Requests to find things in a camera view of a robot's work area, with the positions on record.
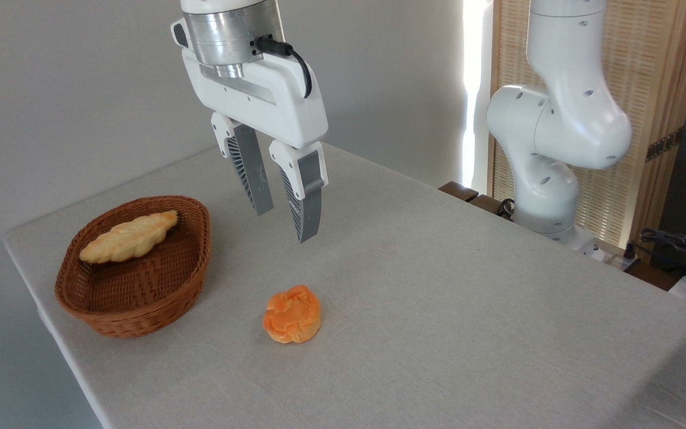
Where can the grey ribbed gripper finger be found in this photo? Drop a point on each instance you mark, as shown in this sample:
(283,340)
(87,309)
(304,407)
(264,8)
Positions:
(252,167)
(307,196)

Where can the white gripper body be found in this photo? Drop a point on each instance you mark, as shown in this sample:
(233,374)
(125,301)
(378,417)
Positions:
(271,101)

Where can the long braided pale bread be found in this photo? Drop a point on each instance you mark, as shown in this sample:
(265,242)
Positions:
(128,238)

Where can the round orange bread bun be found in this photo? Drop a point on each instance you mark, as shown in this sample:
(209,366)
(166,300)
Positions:
(292,316)

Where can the light grey tablecloth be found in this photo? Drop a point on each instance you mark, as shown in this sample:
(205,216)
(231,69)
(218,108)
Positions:
(438,298)

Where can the brown wicker basket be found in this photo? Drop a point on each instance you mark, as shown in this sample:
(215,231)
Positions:
(140,298)

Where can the black power plug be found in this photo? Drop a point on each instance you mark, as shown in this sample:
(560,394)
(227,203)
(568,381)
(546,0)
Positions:
(631,250)

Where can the brass screen hinge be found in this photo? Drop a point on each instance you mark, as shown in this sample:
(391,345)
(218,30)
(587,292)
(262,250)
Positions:
(664,145)

